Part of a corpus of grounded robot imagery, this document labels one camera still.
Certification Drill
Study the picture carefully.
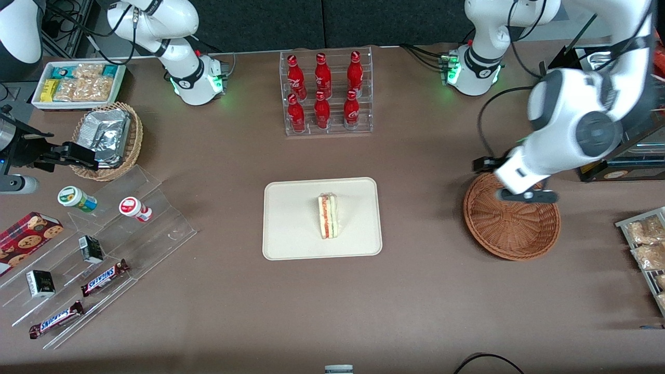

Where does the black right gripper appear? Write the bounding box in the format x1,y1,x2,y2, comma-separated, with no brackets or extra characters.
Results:
0,118,99,173

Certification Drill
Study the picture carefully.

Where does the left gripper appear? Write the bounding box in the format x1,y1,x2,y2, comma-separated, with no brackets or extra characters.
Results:
472,156,513,173

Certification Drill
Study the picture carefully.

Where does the triangular sandwich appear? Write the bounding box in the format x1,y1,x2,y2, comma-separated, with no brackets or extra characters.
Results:
318,192,339,239

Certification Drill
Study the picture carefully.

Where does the light wicker basket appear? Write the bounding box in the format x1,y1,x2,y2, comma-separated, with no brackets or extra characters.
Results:
70,102,144,182

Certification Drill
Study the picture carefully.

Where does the white snack tray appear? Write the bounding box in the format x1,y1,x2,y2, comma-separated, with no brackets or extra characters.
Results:
31,60,127,111

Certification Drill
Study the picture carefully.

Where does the brown wicker basket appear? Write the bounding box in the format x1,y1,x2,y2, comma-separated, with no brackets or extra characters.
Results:
463,171,562,261

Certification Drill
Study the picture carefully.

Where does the cream plastic tray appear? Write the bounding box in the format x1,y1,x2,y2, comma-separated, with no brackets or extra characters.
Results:
262,177,383,261

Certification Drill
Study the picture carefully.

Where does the silver foil pack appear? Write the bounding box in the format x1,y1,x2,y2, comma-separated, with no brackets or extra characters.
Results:
78,108,131,169

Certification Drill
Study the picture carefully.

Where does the green lid white cup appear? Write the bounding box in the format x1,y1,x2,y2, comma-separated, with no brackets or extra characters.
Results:
57,185,98,213

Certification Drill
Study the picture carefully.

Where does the red lid white cup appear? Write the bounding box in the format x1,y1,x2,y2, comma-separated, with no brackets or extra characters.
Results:
118,196,153,223

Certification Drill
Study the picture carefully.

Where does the small black carton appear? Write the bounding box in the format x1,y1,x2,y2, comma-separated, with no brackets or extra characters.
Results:
26,269,56,299
78,235,104,264

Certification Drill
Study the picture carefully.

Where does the red cookie box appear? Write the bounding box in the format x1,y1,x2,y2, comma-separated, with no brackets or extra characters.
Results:
0,211,64,277

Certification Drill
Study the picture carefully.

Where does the clear acrylic stepped display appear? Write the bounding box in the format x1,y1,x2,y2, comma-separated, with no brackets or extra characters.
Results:
0,165,198,350

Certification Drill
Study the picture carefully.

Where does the brown snickers bar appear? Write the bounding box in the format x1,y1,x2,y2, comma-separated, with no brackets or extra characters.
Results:
81,259,130,298
29,300,85,340

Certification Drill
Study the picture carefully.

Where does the dark equipment rack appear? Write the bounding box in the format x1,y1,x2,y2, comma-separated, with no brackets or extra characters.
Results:
42,0,97,58

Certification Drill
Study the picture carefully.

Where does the red cola bottle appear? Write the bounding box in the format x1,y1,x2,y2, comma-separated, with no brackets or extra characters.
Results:
287,93,306,133
287,54,307,100
313,91,331,130
314,52,333,99
343,89,361,130
346,50,364,97

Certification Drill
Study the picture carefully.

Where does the clear acrylic bottle rack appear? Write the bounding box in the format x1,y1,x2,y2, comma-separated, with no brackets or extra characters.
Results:
280,47,374,137

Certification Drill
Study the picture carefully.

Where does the black food warmer cabinet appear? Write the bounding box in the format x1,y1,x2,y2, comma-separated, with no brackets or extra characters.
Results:
540,44,665,182

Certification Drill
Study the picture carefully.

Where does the grey metal snack rack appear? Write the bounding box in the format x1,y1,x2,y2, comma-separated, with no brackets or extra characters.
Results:
615,207,665,317

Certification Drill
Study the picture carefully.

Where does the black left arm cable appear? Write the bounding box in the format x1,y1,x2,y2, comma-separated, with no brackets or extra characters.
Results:
477,86,536,162

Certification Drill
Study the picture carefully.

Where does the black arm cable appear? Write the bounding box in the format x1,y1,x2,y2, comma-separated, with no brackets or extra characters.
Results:
477,86,536,162
44,0,137,65

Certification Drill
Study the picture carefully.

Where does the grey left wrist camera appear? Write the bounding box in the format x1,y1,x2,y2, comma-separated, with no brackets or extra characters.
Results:
495,189,560,204

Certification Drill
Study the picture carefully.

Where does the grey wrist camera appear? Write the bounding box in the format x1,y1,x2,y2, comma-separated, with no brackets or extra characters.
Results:
0,175,40,196
495,189,560,204

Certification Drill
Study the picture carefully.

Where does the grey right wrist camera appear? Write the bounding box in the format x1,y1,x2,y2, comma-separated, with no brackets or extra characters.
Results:
0,175,40,196

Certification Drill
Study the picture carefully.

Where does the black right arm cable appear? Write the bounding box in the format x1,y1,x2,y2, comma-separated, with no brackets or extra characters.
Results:
44,0,137,65

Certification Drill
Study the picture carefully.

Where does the black base cable bundle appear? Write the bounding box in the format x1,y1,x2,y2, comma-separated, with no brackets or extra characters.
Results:
400,44,448,71

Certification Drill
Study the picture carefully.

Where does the black looped floor cable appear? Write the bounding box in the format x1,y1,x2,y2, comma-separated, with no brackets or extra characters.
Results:
453,353,525,374

